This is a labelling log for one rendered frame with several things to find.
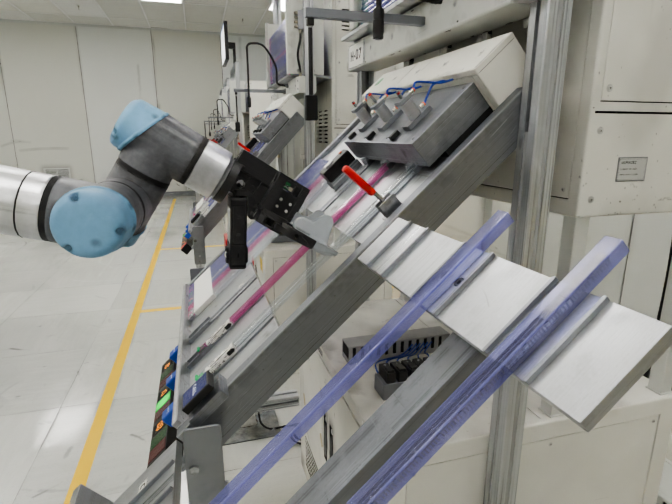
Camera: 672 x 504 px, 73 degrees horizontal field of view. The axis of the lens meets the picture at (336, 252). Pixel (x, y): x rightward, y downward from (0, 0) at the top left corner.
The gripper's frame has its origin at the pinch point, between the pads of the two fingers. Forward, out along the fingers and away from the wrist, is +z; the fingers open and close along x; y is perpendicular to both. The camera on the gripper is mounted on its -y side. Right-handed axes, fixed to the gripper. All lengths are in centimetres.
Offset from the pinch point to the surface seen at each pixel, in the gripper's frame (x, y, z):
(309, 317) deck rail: -10.0, -8.6, -0.9
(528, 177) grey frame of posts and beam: -13.5, 25.1, 15.8
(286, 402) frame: 61, -53, 37
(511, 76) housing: -8.1, 37.1, 7.7
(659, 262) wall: 75, 63, 164
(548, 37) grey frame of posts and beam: -14.1, 41.1, 6.2
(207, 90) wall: 871, 92, -49
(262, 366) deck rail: -10.0, -18.0, -3.2
